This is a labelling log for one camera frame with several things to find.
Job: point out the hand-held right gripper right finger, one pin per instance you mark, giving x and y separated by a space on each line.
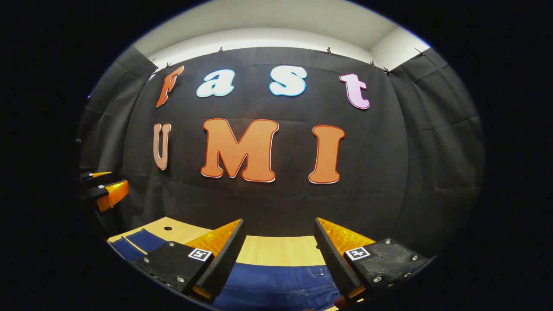
335 263

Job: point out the black backdrop cloth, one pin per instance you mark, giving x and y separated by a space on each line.
293 203

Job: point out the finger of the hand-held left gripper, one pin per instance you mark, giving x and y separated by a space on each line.
113 193
96 176

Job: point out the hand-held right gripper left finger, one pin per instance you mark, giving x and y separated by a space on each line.
224 255

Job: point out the blue jeans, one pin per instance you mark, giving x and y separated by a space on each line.
276 285

